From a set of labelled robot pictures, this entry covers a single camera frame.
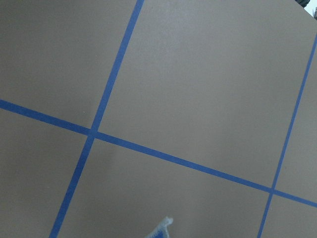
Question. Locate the blue microfibre towel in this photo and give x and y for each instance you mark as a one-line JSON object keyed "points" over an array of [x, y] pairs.
{"points": [[161, 230]]}

